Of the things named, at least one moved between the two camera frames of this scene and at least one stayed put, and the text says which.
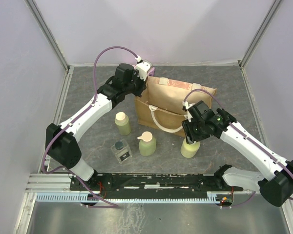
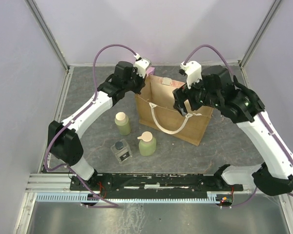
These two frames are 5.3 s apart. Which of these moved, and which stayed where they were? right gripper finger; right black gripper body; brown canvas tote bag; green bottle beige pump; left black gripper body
Moved: right gripper finger; right black gripper body
Stayed: green bottle beige pump; brown canvas tote bag; left black gripper body
